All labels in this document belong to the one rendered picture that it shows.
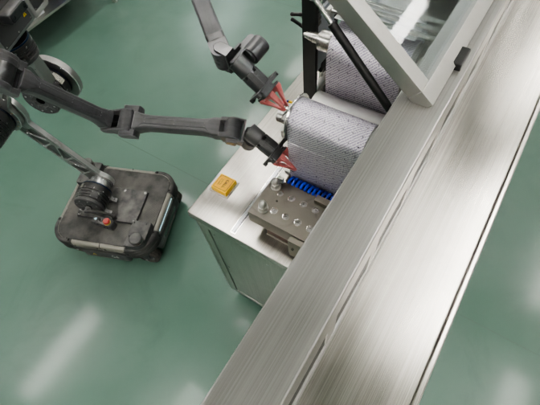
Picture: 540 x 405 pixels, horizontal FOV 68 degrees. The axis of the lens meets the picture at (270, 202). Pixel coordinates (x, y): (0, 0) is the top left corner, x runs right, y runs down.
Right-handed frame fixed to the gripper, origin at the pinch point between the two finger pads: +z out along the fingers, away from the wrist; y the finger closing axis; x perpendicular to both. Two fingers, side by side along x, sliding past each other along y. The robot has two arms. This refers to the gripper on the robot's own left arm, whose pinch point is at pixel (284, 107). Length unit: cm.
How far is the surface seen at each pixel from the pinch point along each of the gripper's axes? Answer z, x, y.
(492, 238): 152, -45, -62
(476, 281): 151, -44, -33
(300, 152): 12.6, -1.3, 7.0
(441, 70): 6, 58, 11
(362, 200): 5, 57, 39
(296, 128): 5.6, 5.3, 5.9
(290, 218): 25.0, -8.9, 22.9
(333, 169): 22.4, 4.8, 7.2
